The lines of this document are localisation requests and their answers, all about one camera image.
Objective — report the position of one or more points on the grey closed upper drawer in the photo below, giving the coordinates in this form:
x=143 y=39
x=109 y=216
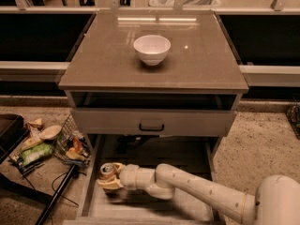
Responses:
x=177 y=123

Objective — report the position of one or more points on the grey drawer cabinet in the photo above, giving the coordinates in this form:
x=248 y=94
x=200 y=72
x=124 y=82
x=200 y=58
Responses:
x=199 y=73

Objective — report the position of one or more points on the green snack bag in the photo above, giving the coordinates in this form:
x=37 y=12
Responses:
x=42 y=150

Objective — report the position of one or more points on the black drawer handle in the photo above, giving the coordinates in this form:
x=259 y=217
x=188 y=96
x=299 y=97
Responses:
x=151 y=129

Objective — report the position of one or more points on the orange soda can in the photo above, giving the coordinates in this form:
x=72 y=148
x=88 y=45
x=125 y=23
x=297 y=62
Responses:
x=107 y=171

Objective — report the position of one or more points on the grey open lower drawer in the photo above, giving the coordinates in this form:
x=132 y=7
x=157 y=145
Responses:
x=122 y=188

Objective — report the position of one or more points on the small white bowl on floor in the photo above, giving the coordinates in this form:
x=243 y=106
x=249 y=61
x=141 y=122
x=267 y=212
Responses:
x=50 y=133

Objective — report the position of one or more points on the wire mesh basket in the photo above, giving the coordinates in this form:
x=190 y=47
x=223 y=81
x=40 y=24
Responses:
x=71 y=147

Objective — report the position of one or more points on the black bin at left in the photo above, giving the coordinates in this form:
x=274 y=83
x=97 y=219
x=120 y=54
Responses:
x=12 y=131

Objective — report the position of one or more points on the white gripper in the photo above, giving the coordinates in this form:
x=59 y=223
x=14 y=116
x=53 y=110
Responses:
x=127 y=175

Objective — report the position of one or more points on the black object under cabinet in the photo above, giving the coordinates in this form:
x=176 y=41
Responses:
x=126 y=142

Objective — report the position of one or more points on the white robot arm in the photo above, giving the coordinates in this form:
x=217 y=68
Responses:
x=275 y=202

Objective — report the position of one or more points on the white ceramic bowl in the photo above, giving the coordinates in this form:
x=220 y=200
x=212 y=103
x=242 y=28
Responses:
x=152 y=49

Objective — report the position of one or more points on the black pole on floor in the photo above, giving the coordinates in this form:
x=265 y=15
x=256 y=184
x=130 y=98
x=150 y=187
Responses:
x=57 y=194

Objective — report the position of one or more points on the black wire basket right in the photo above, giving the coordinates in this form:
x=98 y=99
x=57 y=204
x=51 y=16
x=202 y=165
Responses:
x=293 y=115

